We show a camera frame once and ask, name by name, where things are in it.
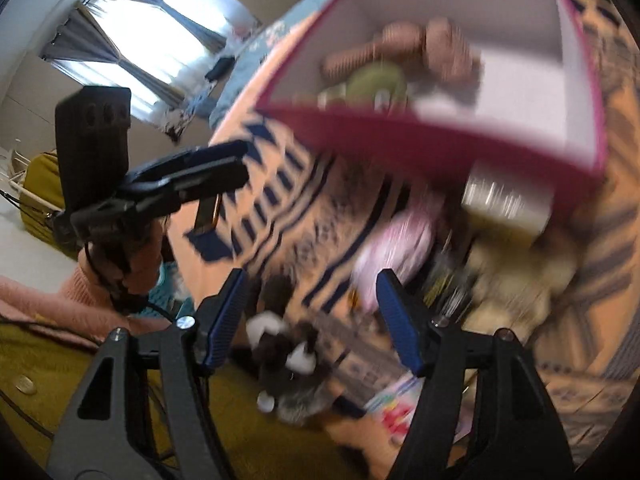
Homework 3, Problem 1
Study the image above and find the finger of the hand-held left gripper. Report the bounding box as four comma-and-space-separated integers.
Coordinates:
127, 140, 250, 177
117, 157, 251, 207

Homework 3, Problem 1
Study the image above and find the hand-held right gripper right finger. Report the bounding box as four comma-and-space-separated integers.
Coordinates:
375, 267, 576, 480

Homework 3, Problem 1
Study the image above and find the person's left hand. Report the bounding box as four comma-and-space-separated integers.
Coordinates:
125, 216, 167, 295

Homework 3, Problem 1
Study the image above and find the pink cardboard box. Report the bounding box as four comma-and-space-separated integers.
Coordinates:
255, 0, 608, 221

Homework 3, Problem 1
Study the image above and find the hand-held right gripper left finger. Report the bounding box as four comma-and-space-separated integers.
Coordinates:
45, 267, 251, 480

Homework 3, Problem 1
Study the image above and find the small black item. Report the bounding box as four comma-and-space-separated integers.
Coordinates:
205, 57, 236, 83

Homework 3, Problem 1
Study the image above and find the orange patterned blanket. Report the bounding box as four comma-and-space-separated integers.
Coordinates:
167, 0, 631, 466

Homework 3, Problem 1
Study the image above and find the window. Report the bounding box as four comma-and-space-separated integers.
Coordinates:
50, 0, 236, 116

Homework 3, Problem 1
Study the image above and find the floral cloth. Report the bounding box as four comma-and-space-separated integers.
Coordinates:
155, 85, 218, 142

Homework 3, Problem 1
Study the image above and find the cream plush bear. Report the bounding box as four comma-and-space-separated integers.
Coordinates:
465, 240, 581, 326

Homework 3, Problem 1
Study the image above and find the green plush frog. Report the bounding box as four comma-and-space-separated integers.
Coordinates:
317, 62, 408, 111

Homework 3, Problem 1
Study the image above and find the white printed tissue pack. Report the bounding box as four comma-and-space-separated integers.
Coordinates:
362, 375, 473, 448

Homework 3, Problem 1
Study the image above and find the teal woven item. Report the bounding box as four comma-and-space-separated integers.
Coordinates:
150, 265, 195, 320

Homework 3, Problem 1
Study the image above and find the dark brown white plush toy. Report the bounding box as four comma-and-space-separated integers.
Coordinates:
245, 277, 346, 426

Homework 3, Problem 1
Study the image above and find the brown corduroy plush bear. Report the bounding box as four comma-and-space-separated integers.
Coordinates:
320, 17, 483, 86

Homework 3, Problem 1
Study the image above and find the white wire rack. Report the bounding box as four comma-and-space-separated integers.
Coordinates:
0, 145, 32, 198

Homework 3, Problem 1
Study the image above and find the grey curtain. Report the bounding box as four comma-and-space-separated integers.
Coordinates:
97, 0, 228, 53
40, 5, 188, 108

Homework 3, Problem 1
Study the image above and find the small black packet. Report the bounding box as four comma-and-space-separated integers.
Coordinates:
425, 245, 473, 321

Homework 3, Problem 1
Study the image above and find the olive yellow bag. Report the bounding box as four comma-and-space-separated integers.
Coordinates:
20, 152, 68, 261

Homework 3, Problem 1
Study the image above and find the pink plush toy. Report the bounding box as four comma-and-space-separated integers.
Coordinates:
352, 210, 436, 311

